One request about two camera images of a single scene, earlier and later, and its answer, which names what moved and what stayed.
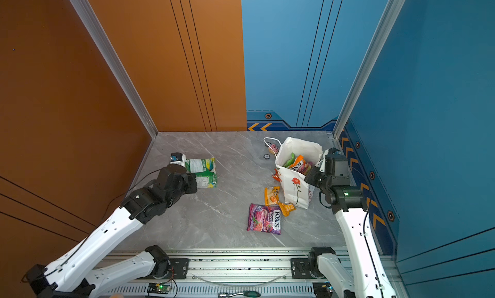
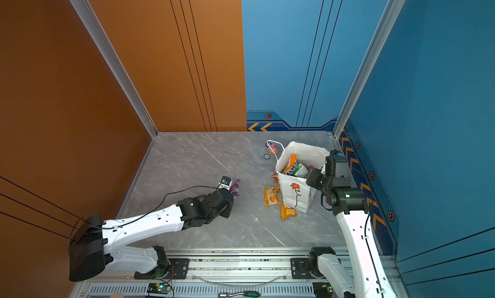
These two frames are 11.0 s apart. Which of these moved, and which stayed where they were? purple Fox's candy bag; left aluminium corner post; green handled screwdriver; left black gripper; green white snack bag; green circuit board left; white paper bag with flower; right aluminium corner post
Moved: left black gripper; white paper bag with flower; purple Fox's candy bag; green white snack bag
Stayed: right aluminium corner post; left aluminium corner post; green circuit board left; green handled screwdriver
